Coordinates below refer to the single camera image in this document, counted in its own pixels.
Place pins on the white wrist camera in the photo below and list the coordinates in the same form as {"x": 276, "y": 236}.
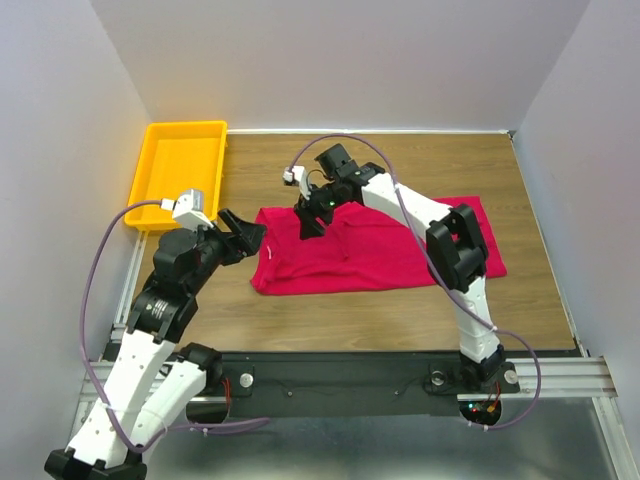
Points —
{"x": 298, "y": 176}
{"x": 187, "y": 210}

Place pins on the yellow plastic tray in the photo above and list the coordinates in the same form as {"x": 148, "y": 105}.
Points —
{"x": 178, "y": 156}

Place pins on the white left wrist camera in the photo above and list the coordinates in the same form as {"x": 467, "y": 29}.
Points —
{"x": 187, "y": 210}

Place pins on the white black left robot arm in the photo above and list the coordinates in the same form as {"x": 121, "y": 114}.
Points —
{"x": 131, "y": 415}

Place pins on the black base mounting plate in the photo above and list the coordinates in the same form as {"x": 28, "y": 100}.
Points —
{"x": 344, "y": 384}

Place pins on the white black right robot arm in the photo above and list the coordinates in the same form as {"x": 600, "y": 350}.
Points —
{"x": 449, "y": 237}

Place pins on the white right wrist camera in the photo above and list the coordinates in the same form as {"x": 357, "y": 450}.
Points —
{"x": 298, "y": 176}

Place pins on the aluminium frame rail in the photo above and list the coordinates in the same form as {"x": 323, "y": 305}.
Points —
{"x": 539, "y": 378}

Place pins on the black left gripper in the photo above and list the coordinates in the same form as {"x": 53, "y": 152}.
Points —
{"x": 243, "y": 241}

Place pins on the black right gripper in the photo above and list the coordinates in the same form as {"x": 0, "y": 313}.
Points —
{"x": 309, "y": 228}

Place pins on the pink t shirt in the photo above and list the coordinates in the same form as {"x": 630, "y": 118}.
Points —
{"x": 362, "y": 250}

